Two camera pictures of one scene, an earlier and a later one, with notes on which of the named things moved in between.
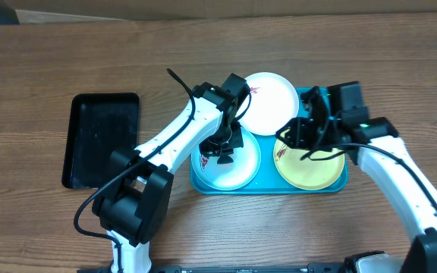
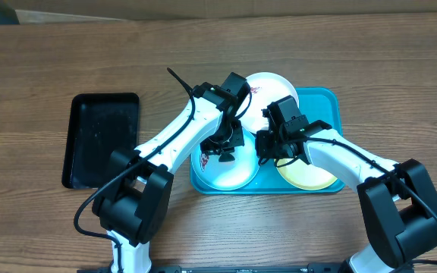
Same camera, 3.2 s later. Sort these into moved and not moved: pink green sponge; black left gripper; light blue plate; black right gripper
Moved: black right gripper
Not moved: black left gripper; light blue plate; pink green sponge
